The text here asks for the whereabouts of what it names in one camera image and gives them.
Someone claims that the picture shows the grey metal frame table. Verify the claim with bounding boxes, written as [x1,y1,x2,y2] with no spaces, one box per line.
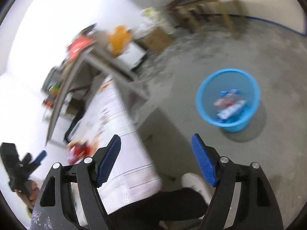
[42,45,149,143]

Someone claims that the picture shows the red plastic bag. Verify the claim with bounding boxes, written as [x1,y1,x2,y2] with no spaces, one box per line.
[68,35,94,61]

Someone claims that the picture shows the blue plastic waste basket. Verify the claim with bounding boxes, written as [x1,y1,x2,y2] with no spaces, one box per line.
[196,69,261,132]

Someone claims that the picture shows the floral tablecloth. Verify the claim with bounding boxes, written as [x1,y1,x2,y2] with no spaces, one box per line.
[73,75,162,214]

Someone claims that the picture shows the snack wrappers in basket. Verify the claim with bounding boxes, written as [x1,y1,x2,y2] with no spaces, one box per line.
[213,89,247,123]

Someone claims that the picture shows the white shoe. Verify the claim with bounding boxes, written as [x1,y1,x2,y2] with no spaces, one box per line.
[181,172,213,205]

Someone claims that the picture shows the brown cardboard box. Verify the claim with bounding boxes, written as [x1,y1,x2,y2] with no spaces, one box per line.
[141,27,174,55]

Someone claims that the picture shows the left hand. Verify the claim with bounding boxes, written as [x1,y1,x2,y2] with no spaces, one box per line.
[15,180,40,210]

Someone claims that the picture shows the orange plastic bag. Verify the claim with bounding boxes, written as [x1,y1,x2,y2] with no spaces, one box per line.
[107,25,132,57]

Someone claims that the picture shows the wooden chair black seat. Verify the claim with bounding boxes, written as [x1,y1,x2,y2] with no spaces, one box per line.
[164,0,244,39]

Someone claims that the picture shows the red squirrel snack bag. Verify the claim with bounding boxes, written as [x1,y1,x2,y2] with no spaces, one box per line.
[68,141,91,165]

